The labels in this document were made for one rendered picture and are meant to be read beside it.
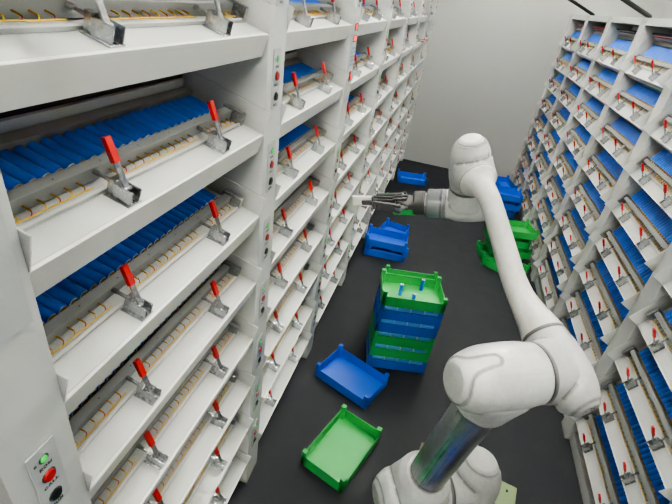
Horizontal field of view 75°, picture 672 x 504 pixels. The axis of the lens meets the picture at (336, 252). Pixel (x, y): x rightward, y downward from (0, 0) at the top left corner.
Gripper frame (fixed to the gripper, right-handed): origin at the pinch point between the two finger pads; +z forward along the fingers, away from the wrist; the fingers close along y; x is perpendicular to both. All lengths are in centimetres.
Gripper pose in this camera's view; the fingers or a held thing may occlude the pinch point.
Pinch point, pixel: (362, 200)
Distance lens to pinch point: 142.6
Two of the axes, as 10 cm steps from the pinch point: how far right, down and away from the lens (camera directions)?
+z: -9.6, -0.7, 2.7
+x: -0.7, -8.8, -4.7
